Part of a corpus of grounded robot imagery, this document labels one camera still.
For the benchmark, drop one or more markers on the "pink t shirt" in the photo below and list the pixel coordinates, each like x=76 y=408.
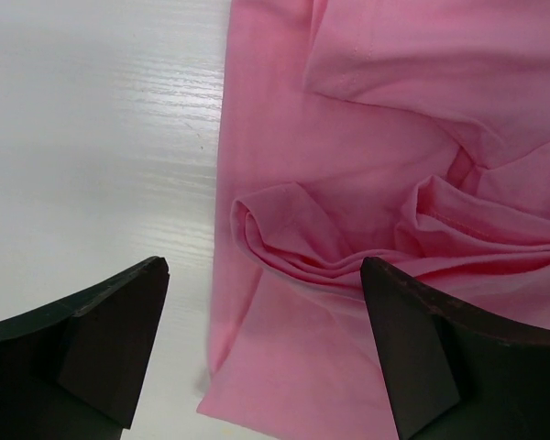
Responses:
x=413 y=131

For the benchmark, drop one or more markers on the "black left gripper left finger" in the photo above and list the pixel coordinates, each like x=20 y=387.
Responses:
x=74 y=368

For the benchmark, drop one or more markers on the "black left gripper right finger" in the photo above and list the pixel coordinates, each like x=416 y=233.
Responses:
x=451 y=369

